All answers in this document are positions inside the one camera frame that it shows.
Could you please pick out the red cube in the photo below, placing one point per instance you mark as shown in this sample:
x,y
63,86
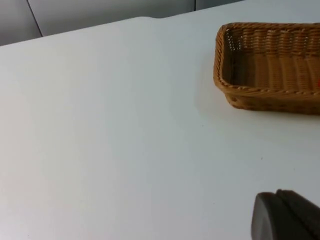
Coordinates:
x,y
318,83

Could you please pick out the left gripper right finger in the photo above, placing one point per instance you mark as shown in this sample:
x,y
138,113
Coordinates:
x,y
302,207

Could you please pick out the brown wicker basket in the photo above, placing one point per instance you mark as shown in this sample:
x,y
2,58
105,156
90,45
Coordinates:
x,y
270,75

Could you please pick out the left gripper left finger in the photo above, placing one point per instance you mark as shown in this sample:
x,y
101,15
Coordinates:
x,y
272,217

